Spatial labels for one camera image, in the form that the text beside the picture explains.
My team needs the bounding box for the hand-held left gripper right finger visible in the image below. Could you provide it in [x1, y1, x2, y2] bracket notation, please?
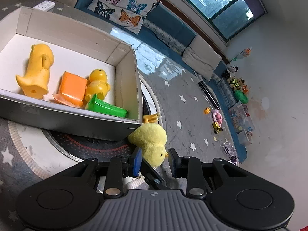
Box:
[168, 148, 251, 198]

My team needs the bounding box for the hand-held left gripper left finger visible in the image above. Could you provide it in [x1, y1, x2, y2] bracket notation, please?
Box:
[64, 147, 169, 196]

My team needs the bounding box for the yellow plush chick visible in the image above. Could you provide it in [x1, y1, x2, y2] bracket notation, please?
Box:
[127, 114, 169, 167]

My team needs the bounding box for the green plastic toy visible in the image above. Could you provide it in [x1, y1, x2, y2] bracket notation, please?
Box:
[234, 90, 248, 103]
[85, 94, 129, 119]

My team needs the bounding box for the grey cardboard box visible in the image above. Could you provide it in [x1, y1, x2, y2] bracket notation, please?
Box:
[0, 7, 144, 141]

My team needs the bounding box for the small yellow plastic duck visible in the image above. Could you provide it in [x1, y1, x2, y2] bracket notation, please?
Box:
[84, 69, 111, 101]

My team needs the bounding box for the large yellow plastic duck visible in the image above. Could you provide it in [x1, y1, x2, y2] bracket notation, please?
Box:
[16, 43, 54, 99]

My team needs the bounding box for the grey star-patterned tablecloth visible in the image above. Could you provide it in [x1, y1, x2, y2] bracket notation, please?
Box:
[0, 0, 241, 231]

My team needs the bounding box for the yellow toy truck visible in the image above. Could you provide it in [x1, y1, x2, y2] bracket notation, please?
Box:
[212, 122, 224, 134]

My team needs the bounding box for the pink toy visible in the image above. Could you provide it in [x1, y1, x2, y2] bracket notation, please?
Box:
[211, 109, 224, 124]

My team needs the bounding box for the small clear toy box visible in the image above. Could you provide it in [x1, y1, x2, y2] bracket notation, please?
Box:
[237, 129, 253, 146]

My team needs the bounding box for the black rod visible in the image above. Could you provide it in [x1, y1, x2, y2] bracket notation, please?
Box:
[198, 80, 220, 110]

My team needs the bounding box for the large clear toy box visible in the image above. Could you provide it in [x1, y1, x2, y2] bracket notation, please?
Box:
[228, 101, 255, 134]

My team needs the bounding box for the pile of plush toys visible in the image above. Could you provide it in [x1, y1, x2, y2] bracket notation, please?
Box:
[227, 77, 249, 94]

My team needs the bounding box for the dalmatian plush toy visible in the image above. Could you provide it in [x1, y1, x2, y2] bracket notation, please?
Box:
[221, 62, 239, 79]

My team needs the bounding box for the colourful paper toy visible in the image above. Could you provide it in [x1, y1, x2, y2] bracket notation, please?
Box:
[232, 47, 253, 62]

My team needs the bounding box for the blue sofa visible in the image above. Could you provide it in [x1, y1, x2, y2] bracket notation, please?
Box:
[55, 0, 248, 164]

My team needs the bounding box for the green framed window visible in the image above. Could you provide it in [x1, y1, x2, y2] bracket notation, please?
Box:
[161, 0, 267, 44]

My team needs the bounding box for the butterfly print pillow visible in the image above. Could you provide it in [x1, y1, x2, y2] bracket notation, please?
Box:
[87, 0, 161, 34]

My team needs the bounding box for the white remote control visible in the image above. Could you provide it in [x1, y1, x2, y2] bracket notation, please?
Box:
[32, 1, 56, 11]

